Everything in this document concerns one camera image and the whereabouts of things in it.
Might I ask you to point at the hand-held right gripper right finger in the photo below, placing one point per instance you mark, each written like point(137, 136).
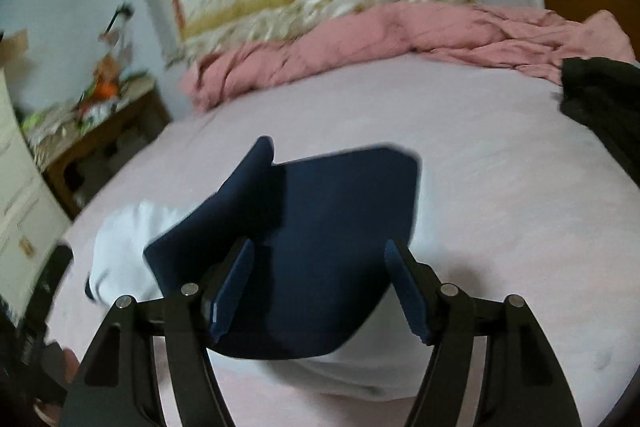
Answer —
point(407, 292)

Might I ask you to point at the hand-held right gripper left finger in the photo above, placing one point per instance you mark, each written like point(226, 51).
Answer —
point(232, 292)

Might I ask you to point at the white and navy jacket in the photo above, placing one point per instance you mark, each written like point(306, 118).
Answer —
point(325, 207)

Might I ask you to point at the white drawer cabinet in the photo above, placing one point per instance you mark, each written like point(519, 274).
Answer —
point(20, 187)

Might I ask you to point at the bed with pink sheet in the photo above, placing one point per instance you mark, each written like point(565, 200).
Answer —
point(500, 207)

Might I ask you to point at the wooden desk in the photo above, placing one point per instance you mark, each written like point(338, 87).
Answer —
point(125, 112)

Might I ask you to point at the pile of desk clutter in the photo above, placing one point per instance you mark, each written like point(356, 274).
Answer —
point(105, 89)

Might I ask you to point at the cardboard box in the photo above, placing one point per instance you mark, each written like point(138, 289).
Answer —
point(12, 49)

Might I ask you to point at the pink checked quilt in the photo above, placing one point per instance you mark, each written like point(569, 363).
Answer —
point(350, 42)

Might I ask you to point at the dark cloth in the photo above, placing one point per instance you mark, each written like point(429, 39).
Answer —
point(600, 97)

